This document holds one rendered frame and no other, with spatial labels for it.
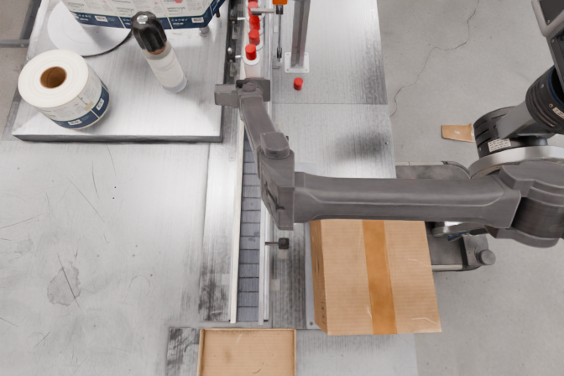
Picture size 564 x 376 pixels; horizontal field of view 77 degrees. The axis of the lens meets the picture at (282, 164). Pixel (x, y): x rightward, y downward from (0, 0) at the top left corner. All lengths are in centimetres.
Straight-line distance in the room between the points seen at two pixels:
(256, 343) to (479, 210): 74
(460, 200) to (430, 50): 214
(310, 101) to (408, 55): 138
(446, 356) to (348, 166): 123
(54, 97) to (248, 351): 91
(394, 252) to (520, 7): 254
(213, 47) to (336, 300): 94
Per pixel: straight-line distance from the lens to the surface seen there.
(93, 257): 123
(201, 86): 126
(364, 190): 50
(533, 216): 60
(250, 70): 111
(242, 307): 105
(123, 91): 133
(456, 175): 199
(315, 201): 49
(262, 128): 70
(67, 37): 153
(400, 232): 86
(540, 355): 233
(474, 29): 287
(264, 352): 110
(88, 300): 122
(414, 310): 86
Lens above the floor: 193
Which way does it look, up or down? 70 degrees down
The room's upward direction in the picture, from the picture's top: 2 degrees clockwise
